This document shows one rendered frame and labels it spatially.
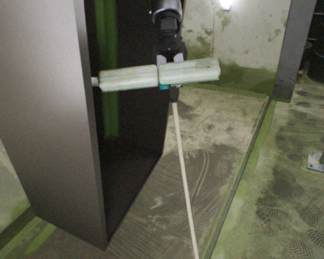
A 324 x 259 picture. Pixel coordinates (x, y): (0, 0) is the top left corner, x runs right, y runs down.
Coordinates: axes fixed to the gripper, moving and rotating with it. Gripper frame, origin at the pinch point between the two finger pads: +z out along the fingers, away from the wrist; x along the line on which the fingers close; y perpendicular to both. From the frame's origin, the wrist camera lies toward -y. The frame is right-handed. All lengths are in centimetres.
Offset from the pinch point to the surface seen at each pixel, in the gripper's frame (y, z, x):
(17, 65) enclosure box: -15.6, -0.3, 32.8
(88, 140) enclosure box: -5.9, 15.2, 20.9
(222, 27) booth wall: 158, -116, -55
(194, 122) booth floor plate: 167, -26, -20
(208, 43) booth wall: 176, -111, -42
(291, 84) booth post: 173, -57, -116
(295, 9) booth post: 126, -105, -107
